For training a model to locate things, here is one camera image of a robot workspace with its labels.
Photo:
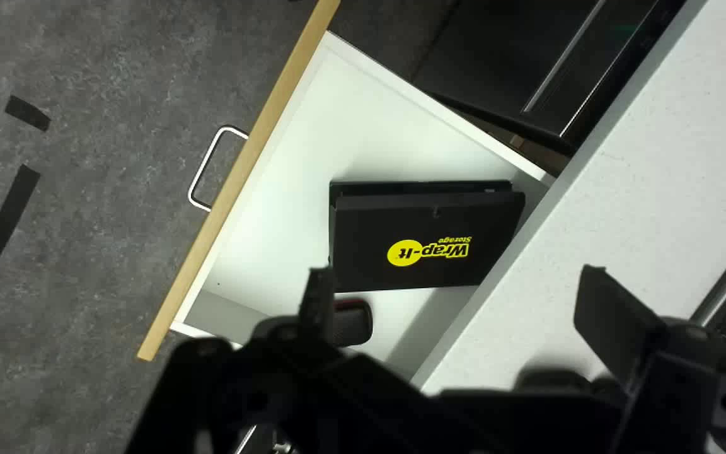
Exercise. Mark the short black tape strip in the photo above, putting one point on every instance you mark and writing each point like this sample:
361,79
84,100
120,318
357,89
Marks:
26,111

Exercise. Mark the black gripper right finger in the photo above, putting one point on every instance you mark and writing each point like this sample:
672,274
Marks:
617,325

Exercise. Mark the black box with yellow logo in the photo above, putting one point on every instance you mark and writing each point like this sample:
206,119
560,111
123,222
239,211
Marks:
414,231

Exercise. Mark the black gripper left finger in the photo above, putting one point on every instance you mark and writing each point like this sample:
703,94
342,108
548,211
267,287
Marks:
319,301

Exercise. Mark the white drawer with wooden front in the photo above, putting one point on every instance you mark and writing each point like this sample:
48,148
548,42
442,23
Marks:
313,168

